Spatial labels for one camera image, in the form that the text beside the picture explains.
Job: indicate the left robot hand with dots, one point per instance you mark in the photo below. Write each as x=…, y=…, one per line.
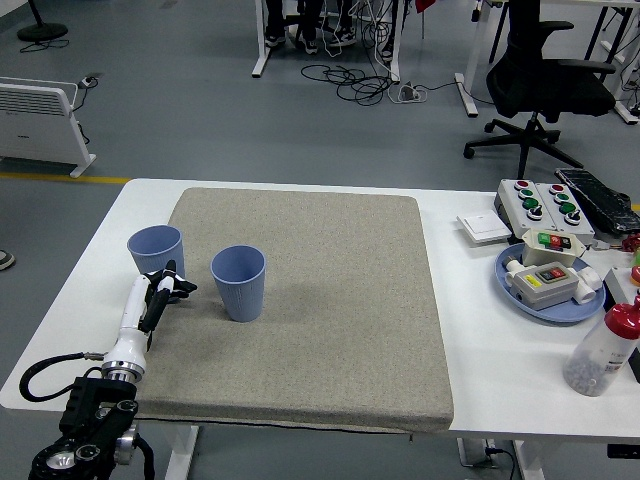
x=132, y=320

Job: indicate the blue ribbed plastic cup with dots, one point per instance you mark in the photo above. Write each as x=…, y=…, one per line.
x=240, y=295
x=155, y=250

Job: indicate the person's shoe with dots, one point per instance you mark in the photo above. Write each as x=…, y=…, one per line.
x=6, y=260

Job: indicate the white wall switch plate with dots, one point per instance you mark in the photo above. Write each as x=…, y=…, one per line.
x=482, y=225

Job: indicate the white four-button control box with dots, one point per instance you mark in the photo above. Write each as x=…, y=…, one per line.
x=510, y=200
x=582, y=221

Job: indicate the white panel heater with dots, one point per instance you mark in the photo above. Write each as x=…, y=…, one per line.
x=35, y=130

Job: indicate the white desk frame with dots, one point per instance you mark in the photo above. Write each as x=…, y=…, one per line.
x=262, y=50

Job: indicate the clear bottle with red cap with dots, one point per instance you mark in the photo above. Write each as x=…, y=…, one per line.
x=595, y=360

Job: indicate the black table height controller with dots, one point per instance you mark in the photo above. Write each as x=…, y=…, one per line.
x=624, y=450

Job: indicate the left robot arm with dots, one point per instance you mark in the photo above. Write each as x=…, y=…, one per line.
x=95, y=415

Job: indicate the floor socket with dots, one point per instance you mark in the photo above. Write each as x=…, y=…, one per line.
x=90, y=80

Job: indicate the grey push-button switch box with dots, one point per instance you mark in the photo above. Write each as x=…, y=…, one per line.
x=545, y=295

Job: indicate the white box with orange button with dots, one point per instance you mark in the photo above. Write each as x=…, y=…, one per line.
x=617, y=286

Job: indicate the black fan base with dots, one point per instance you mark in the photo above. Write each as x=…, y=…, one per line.
x=42, y=32

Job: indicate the black office chair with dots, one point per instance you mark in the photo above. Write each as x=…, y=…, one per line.
x=550, y=85

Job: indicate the white table leg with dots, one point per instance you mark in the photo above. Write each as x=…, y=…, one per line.
x=180, y=455
x=522, y=462

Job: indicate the black mesh keyboard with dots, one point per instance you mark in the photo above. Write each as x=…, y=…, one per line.
x=600, y=200

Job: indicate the person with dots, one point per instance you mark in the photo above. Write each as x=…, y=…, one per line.
x=275, y=20
x=345, y=34

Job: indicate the white green-red push-button switch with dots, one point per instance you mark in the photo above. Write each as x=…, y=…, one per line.
x=535, y=255

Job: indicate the grey-brown mat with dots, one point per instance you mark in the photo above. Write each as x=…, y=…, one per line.
x=325, y=300

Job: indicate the white under-table control box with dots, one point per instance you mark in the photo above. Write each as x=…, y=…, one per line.
x=475, y=452

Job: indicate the blue round plate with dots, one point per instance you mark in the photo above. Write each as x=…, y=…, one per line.
x=565, y=316

